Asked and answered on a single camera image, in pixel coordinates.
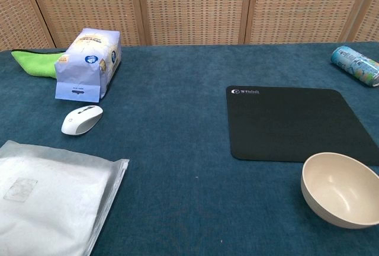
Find black square mouse pad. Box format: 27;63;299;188
226;85;379;167

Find white frosted plastic package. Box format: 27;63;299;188
0;140;130;256

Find green cloth pouch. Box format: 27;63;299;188
11;49;68;78

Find beige round bowl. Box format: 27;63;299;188
300;152;379;229

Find white wireless computer mouse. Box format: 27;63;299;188
60;105;104;136

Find lavender paper food bag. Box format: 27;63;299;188
54;28;123;103

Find light blue drink can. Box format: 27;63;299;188
330;45;379;88

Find teal table cloth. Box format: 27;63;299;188
0;41;379;256

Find woven wooden folding screen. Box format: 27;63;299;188
0;0;379;52

